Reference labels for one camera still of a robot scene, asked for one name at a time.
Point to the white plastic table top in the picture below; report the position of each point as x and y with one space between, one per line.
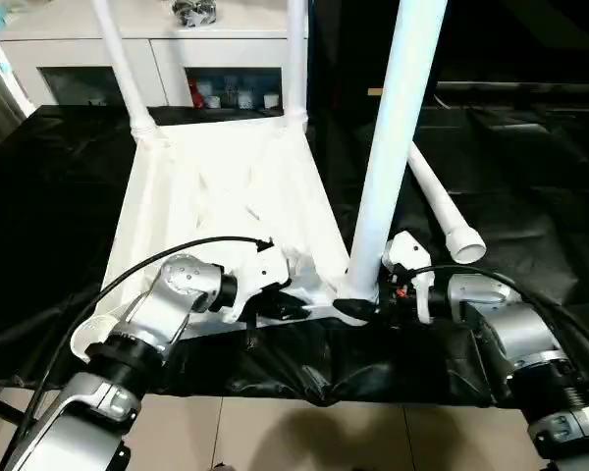
216 172

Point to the white plastic table leg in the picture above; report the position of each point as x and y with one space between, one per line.
442 201
297 64
120 64
397 147

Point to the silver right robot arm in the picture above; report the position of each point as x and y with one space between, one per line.
520 329

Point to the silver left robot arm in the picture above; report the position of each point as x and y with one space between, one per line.
162 309

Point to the black case with brass label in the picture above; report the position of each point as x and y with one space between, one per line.
374 91

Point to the dark long metal bar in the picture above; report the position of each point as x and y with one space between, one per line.
520 89

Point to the black mat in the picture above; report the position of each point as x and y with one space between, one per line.
54 196

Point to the white cabinet with glass doors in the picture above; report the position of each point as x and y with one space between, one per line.
152 44

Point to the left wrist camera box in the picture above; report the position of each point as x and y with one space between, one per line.
262 270

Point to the black metal folding frame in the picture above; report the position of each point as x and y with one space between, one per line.
0 402

